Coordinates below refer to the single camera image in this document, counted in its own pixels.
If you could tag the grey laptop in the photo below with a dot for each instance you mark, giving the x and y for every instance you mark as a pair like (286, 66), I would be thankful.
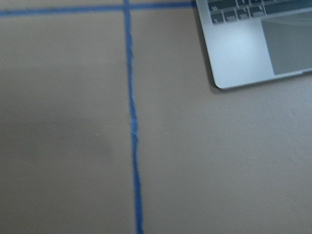
(253, 41)

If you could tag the blue tape line lengthwise left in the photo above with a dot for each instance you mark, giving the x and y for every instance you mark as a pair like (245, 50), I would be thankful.
(133, 118)

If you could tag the blue tape line crosswise far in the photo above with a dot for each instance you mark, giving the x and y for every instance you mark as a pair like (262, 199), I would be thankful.
(38, 11)

